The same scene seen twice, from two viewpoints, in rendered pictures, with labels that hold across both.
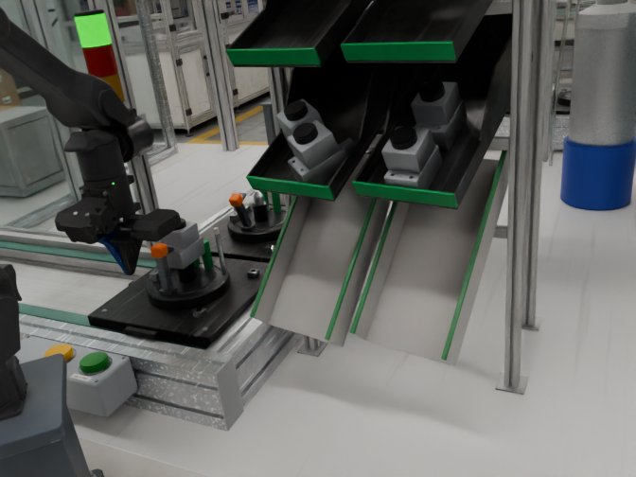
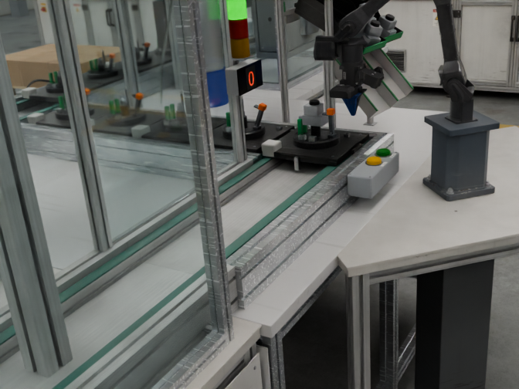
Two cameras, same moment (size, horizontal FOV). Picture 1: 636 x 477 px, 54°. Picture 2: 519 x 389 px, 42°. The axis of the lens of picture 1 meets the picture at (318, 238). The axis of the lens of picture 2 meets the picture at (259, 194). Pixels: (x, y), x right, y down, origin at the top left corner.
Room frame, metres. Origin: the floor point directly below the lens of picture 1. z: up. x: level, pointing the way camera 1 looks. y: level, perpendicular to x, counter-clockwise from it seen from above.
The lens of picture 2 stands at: (0.96, 2.13, 1.63)
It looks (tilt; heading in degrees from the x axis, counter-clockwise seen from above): 23 degrees down; 275
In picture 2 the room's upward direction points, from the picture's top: 5 degrees counter-clockwise
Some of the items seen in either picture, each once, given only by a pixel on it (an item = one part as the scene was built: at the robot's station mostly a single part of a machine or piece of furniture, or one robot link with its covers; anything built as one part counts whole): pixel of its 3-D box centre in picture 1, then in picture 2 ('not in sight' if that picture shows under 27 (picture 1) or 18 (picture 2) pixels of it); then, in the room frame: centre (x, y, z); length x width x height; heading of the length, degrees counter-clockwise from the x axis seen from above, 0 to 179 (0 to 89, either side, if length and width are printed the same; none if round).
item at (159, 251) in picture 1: (166, 264); (328, 120); (0.89, 0.25, 1.04); 0.04 x 0.02 x 0.08; 153
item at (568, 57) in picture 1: (561, 55); not in sight; (5.81, -2.44, 0.40); 0.61 x 0.41 x 0.22; 63
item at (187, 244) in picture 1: (184, 238); (311, 112); (0.94, 0.22, 1.06); 0.08 x 0.04 x 0.07; 153
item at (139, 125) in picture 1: (109, 125); (336, 39); (0.87, 0.27, 1.27); 0.12 x 0.08 x 0.11; 163
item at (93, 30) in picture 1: (93, 30); (236, 8); (1.12, 0.34, 1.38); 0.05 x 0.05 x 0.05
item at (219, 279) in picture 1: (188, 283); (316, 138); (0.93, 0.23, 0.98); 0.14 x 0.14 x 0.02
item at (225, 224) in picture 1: (259, 208); (242, 120); (1.16, 0.11, 1.01); 0.24 x 0.24 x 0.13; 63
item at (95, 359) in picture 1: (95, 364); (383, 153); (0.75, 0.34, 0.96); 0.04 x 0.04 x 0.02
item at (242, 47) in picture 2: (107, 89); (239, 47); (1.12, 0.34, 1.28); 0.05 x 0.05 x 0.05
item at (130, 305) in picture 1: (190, 293); (316, 144); (0.93, 0.23, 0.96); 0.24 x 0.24 x 0.02; 63
